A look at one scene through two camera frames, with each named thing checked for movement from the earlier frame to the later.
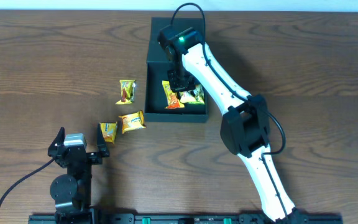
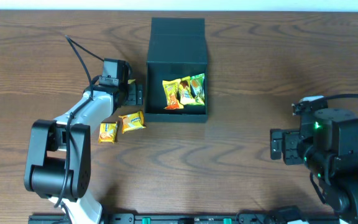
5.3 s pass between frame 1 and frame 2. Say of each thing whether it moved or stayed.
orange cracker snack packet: stayed
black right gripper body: moved
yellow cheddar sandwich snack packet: stayed
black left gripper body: moved
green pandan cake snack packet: stayed
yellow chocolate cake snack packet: stayed
